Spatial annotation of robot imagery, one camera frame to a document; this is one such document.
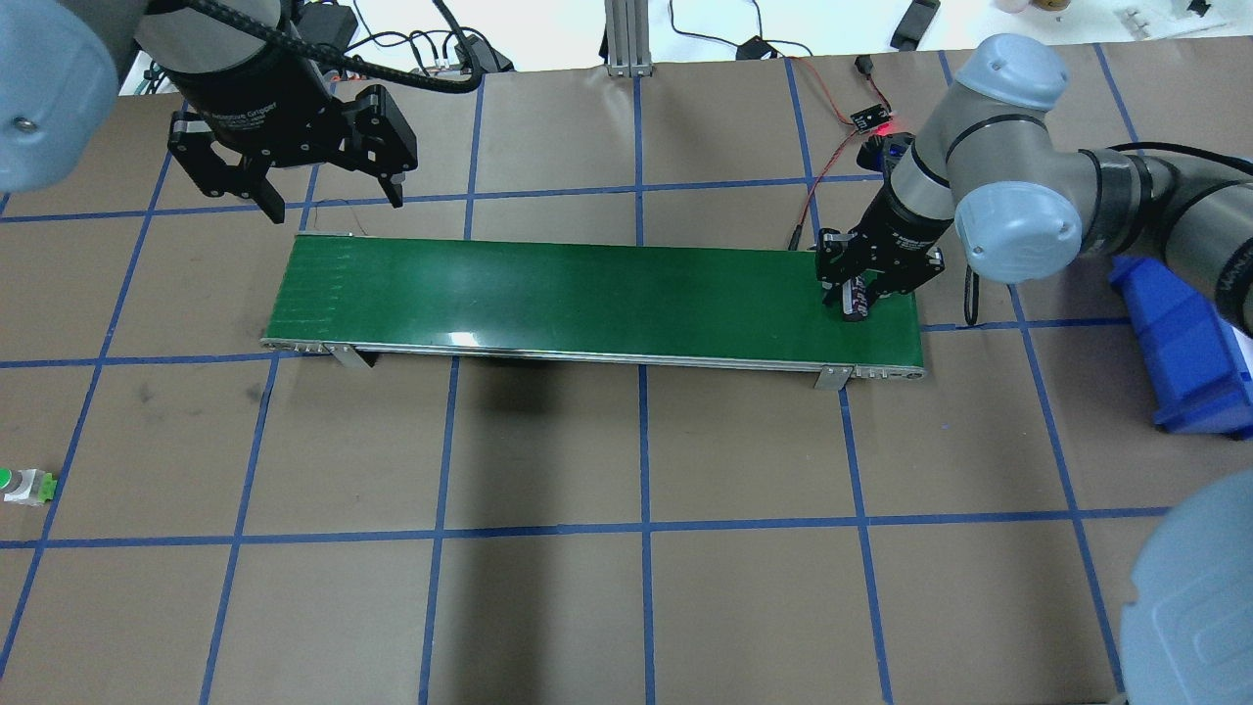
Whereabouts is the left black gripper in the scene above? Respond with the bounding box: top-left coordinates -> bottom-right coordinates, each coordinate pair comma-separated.
168,84 -> 419,224

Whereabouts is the aluminium frame post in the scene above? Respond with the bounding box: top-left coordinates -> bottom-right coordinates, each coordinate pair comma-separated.
604,0 -> 654,76

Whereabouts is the green push button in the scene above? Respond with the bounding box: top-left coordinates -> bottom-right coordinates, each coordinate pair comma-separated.
1,467 -> 59,507

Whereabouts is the red black wire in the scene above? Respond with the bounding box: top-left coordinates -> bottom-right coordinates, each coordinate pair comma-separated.
783,54 -> 897,250

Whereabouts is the green conveyor belt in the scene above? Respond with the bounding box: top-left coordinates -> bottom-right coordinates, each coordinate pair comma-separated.
261,233 -> 926,389

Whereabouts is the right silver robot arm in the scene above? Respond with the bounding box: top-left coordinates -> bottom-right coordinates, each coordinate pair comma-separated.
814,34 -> 1252,333

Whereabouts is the black power adapter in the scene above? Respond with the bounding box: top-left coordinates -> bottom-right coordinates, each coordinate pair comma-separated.
734,35 -> 781,60

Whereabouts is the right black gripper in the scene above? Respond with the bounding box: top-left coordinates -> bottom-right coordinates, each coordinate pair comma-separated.
814,220 -> 946,296

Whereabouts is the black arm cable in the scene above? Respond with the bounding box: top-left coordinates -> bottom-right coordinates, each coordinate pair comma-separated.
185,0 -> 486,96

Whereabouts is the blue plastic bin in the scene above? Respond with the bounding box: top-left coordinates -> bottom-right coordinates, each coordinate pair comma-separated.
1109,258 -> 1252,441

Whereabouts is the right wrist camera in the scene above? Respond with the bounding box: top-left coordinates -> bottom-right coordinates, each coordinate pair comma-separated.
856,131 -> 913,177

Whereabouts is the small sensor circuit board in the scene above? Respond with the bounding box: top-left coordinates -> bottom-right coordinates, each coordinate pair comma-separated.
850,103 -> 893,135

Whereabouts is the dark cylindrical capacitor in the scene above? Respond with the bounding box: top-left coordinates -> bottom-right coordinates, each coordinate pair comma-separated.
841,275 -> 871,322

